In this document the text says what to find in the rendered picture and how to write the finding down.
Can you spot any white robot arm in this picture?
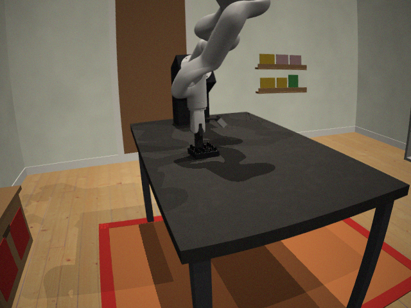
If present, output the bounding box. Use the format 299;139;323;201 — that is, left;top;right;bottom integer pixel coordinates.
171;0;270;110

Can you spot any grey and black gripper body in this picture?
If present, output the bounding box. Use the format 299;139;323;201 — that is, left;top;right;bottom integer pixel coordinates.
189;108;206;134

